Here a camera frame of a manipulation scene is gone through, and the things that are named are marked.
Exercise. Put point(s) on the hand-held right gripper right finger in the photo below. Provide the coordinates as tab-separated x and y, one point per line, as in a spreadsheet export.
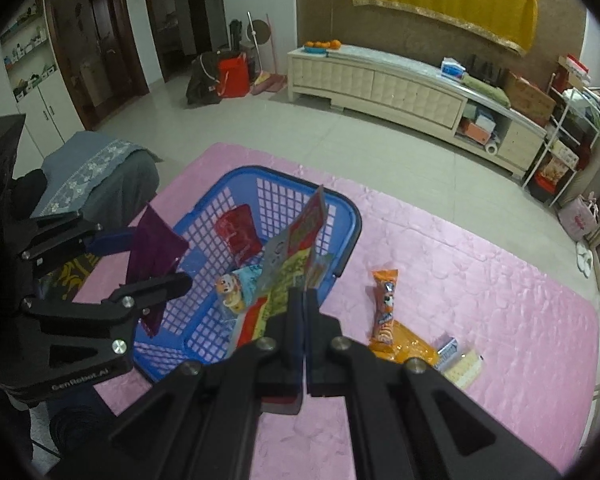
312	325

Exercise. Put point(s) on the red white box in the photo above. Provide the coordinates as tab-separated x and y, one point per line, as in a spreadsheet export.
576	70

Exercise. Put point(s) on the cream carton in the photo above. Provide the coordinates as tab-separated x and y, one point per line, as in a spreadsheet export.
565	154

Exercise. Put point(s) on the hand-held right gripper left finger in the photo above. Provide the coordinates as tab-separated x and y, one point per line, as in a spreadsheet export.
296	325

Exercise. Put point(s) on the light blue cartoon packet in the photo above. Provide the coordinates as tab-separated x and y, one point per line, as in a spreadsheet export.
235	285

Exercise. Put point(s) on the black router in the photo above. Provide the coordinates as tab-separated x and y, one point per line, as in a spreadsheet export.
485	72

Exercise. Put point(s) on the cream television cabinet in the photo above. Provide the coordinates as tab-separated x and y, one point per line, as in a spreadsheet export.
380	85

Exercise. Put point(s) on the dark wooden doorway frame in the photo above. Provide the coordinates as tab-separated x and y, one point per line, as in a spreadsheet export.
200	0

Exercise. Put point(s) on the white metal rack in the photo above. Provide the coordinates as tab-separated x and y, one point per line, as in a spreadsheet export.
539	160

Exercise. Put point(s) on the grey embroidered chair cover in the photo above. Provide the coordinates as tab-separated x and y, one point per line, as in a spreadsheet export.
95	170

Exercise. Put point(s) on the white wall shelf cabinet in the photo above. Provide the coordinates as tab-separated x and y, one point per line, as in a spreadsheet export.
45	110

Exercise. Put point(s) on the small orange box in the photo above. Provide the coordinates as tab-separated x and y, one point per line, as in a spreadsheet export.
476	135

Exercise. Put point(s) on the red broom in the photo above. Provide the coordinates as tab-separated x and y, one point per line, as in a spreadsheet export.
267	82

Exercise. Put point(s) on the orange cartoon snack packet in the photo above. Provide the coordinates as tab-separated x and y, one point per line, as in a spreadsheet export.
384	305

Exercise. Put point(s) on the blue fruit plate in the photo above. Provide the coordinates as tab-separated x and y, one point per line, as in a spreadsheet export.
315	51

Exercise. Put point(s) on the white mop pole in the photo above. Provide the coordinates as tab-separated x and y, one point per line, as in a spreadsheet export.
255	40

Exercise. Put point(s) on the blue white tissue box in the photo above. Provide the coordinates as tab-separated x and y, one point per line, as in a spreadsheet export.
452	70

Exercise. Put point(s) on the white slipper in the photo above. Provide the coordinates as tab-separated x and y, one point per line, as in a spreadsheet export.
582	247
586	264

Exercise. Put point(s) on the golden yellow snack packet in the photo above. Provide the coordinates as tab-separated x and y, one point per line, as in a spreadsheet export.
410	342

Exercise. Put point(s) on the pink tote bag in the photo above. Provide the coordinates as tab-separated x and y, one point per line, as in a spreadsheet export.
577	220

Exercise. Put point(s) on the red green snack packet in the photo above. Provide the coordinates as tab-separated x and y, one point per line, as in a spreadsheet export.
280	280

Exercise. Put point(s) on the green cushion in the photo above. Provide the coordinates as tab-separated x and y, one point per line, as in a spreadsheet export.
485	89

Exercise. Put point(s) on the round brown wall disc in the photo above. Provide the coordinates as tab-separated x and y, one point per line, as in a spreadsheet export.
262	30

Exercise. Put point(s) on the purple snack packet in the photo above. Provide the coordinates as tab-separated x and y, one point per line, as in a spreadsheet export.
155	245

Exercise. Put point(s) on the brown cardboard box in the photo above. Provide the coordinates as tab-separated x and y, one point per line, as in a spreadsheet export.
530	100

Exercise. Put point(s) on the black bag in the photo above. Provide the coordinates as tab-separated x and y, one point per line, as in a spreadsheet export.
202	80

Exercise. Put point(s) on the black upright object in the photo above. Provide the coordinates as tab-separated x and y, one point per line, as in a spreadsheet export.
235	35

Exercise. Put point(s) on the white paper roll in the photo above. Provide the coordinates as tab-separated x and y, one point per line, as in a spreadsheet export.
492	148

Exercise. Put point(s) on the cream cracker packet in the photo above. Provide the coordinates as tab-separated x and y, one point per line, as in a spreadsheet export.
462	369

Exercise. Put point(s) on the dark wooden door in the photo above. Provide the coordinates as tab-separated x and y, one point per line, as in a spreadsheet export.
115	35

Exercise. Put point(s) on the white plastic bag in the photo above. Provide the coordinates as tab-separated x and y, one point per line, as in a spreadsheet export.
582	105

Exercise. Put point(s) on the small blue box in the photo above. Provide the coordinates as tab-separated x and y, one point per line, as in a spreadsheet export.
484	122

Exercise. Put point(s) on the small blue white packet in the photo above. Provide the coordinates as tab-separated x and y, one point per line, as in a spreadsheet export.
447	352

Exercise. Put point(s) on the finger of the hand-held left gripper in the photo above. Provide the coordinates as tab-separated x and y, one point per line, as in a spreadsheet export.
111	242
155	287

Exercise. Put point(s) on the pink quilted tablecloth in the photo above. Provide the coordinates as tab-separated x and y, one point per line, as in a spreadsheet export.
480	285

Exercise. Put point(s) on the blue plastic basket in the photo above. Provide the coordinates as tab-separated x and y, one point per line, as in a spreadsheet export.
250	171

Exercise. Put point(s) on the red yellow gift bag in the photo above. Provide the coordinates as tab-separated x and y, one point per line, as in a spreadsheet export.
550	176

